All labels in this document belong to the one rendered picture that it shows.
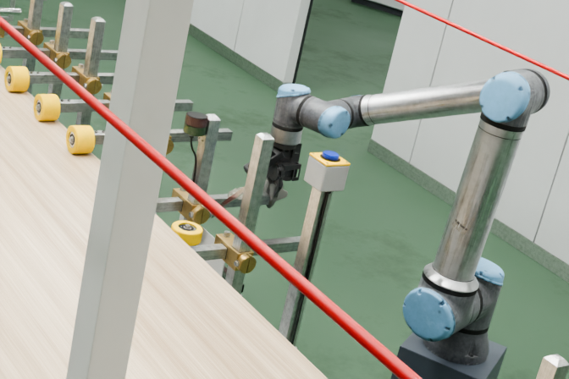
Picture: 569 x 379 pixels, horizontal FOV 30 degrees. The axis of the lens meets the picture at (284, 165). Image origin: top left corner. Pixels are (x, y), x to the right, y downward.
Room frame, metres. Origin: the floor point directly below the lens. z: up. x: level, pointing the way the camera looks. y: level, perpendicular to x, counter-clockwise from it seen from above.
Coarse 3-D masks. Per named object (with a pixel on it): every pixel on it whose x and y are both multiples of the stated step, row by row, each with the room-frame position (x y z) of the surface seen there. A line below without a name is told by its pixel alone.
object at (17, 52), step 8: (8, 48) 3.41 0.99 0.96; (16, 48) 3.42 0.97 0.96; (24, 48) 3.44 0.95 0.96; (40, 48) 3.48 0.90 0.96; (8, 56) 3.39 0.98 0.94; (16, 56) 3.41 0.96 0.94; (24, 56) 3.43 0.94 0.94; (32, 56) 3.45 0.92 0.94; (48, 56) 3.48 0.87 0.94; (72, 56) 3.54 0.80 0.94; (80, 56) 3.56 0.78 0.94; (104, 56) 3.61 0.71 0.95; (112, 56) 3.63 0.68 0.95
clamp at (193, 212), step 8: (176, 192) 2.73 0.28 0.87; (184, 192) 2.74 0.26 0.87; (184, 200) 2.70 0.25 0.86; (184, 208) 2.69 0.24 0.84; (192, 208) 2.66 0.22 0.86; (200, 208) 2.66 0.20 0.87; (184, 216) 2.68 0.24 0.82; (192, 216) 2.65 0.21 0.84; (200, 216) 2.66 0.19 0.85; (208, 216) 2.67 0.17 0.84
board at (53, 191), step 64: (0, 128) 2.83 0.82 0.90; (64, 128) 2.95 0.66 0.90; (0, 192) 2.41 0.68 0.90; (64, 192) 2.49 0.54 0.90; (0, 256) 2.08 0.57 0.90; (64, 256) 2.15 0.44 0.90; (192, 256) 2.29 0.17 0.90; (0, 320) 1.83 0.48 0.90; (64, 320) 1.88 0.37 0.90; (192, 320) 1.99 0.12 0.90; (256, 320) 2.05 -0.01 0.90
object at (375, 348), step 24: (0, 24) 0.96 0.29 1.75; (120, 120) 0.76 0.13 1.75; (144, 144) 0.72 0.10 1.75; (168, 168) 0.69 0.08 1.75; (192, 192) 0.66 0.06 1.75; (216, 216) 0.64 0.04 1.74; (288, 264) 0.58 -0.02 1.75; (312, 288) 0.55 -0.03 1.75; (336, 312) 0.53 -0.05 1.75; (360, 336) 0.51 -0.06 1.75; (384, 360) 0.49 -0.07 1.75
